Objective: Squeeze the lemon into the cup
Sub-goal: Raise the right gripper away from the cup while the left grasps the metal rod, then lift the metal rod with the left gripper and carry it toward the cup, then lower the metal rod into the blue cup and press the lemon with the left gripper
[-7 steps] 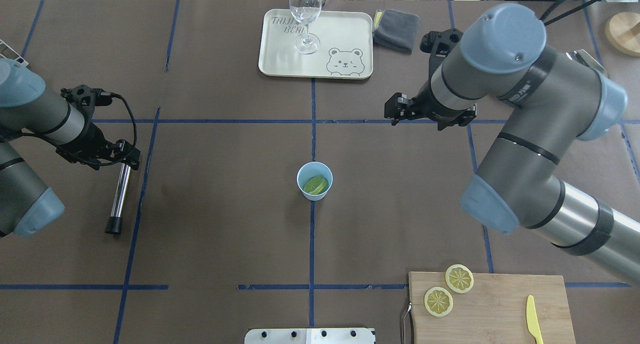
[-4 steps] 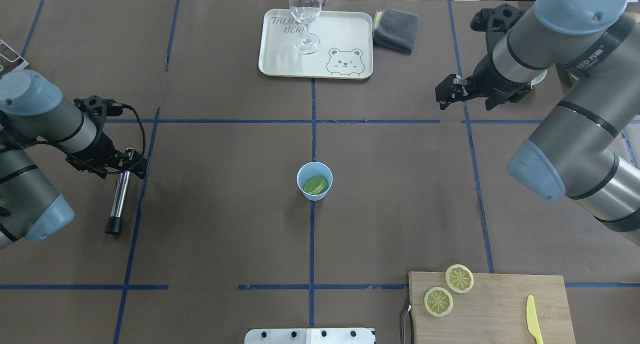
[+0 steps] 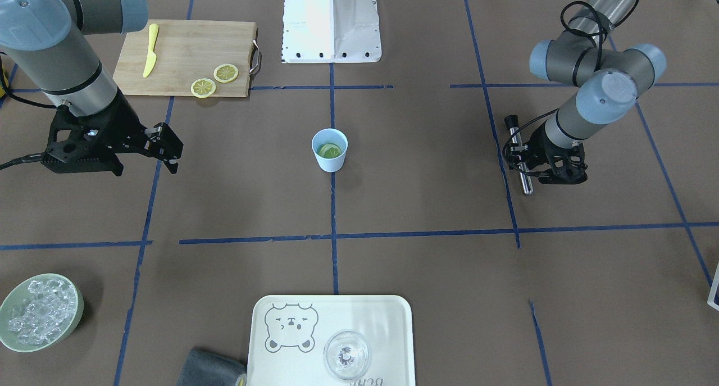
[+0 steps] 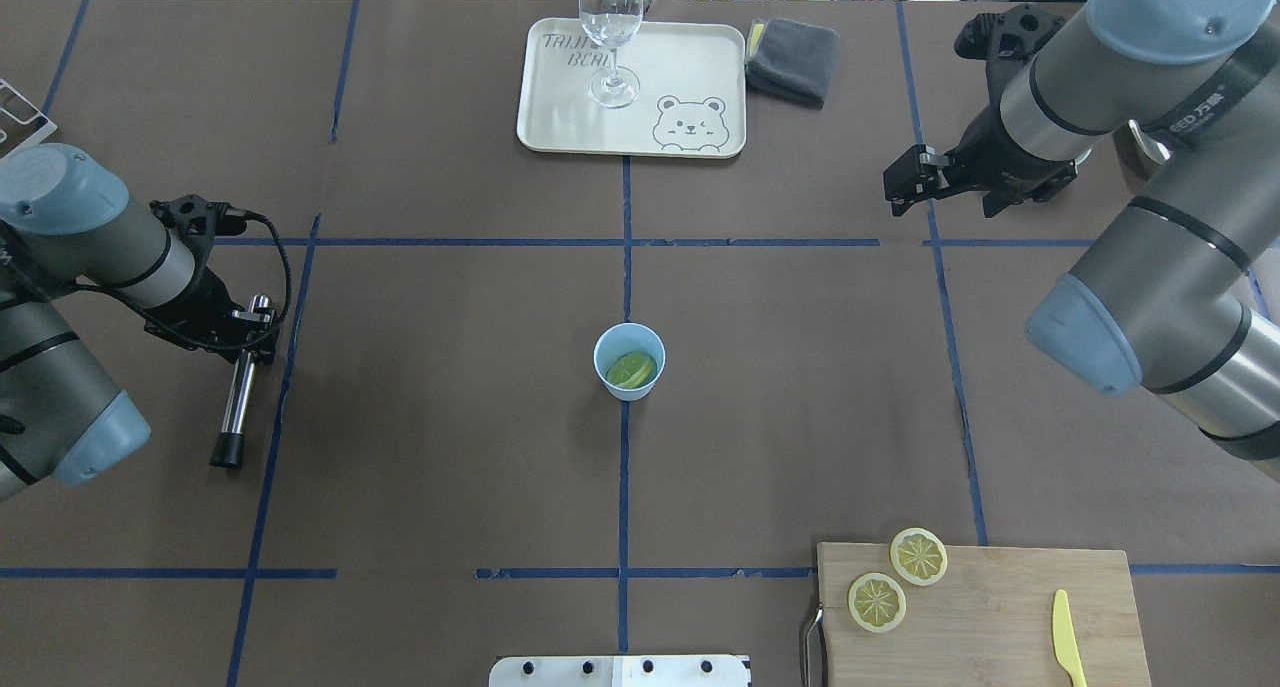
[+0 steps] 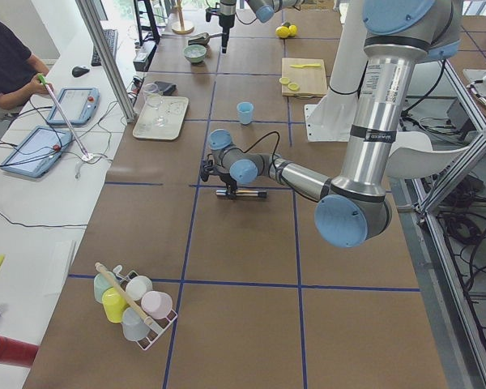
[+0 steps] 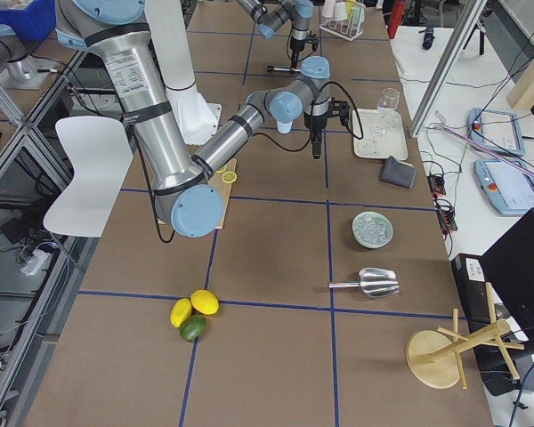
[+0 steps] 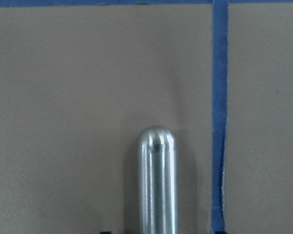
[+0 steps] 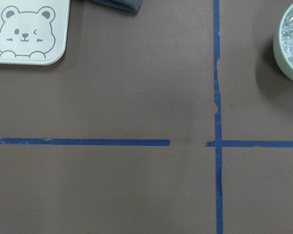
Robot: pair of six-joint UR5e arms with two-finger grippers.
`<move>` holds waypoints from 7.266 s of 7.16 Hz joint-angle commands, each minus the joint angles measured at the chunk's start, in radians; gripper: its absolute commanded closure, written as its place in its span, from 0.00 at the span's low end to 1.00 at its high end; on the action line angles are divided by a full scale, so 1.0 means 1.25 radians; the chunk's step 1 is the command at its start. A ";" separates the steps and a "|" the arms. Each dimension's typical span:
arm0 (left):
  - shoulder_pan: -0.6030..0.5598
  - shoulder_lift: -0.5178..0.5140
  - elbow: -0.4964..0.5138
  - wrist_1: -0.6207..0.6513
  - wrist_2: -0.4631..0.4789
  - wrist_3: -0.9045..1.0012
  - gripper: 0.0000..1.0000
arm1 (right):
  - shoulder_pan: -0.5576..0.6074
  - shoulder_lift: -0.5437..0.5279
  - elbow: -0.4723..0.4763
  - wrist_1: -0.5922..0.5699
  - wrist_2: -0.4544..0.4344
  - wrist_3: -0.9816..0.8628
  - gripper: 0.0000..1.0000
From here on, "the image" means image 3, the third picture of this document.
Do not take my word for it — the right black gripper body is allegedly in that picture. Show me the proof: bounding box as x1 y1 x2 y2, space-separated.
42 90 151 176

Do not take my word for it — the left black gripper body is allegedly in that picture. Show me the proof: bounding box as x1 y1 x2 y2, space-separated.
523 123 588 184

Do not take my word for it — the yellow lemon slice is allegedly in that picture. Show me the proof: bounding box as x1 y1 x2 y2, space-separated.
316 143 343 159

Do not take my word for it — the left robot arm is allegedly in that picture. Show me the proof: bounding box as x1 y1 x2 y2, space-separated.
502 0 667 194

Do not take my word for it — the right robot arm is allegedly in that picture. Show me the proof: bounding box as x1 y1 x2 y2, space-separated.
1 0 183 176

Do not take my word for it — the lemon slice on board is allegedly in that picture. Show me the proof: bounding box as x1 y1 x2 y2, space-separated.
213 63 239 84
190 77 217 99

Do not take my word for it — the light blue plastic cup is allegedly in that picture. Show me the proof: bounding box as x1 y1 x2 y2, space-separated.
311 128 348 173

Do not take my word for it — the steel muddler black tip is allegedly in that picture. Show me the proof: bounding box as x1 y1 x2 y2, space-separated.
504 115 534 196

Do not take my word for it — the wooden cutting board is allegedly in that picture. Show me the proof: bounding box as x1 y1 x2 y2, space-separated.
113 19 259 98

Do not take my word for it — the yellow plastic knife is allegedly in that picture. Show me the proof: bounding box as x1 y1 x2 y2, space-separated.
142 23 160 78

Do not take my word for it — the green bowl with ice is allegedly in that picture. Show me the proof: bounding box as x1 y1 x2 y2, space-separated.
1 273 84 353

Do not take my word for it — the cream bear tray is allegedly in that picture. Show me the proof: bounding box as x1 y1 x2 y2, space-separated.
245 296 416 385

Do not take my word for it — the grey folded cloth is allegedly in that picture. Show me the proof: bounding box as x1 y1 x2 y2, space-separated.
176 348 247 385

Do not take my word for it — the clear wine glass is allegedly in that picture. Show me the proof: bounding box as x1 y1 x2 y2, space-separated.
324 330 371 381

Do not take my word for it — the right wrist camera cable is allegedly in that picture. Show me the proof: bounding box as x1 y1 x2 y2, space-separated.
0 91 45 171

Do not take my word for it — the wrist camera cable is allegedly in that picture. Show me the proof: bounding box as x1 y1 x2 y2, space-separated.
502 1 611 173
0 91 45 171

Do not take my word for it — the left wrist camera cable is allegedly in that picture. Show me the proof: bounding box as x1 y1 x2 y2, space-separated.
502 1 611 173

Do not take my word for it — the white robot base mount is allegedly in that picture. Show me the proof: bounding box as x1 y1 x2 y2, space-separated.
281 0 383 64

